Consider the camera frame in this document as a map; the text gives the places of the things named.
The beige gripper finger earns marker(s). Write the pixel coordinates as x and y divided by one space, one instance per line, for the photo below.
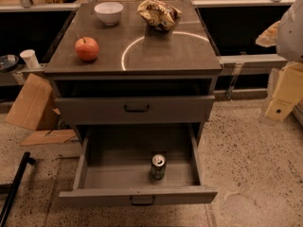
288 92
268 37

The green soda can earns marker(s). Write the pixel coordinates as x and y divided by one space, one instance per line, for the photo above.
158 166

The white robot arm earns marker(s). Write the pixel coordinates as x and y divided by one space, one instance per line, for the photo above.
287 36

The grey drawer cabinet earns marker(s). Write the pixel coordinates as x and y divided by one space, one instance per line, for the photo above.
135 60

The upper grey drawer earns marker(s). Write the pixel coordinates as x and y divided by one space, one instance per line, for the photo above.
134 110

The open middle drawer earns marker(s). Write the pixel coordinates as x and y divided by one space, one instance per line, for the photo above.
115 167

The crumpled chip bag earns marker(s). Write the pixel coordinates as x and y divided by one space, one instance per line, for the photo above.
160 15

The white bowl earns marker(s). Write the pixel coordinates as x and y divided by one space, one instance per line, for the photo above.
109 13

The red apple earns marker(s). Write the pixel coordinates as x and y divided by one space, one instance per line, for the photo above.
86 48

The white paper cup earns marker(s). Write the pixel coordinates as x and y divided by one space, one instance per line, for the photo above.
30 58

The brown cardboard box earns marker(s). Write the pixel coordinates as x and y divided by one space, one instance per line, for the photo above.
33 109

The flat cardboard piece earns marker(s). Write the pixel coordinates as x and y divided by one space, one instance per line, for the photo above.
51 137

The dark round lid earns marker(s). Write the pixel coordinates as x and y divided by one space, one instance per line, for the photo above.
8 63

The black metal pole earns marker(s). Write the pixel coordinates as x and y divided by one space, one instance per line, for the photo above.
11 189

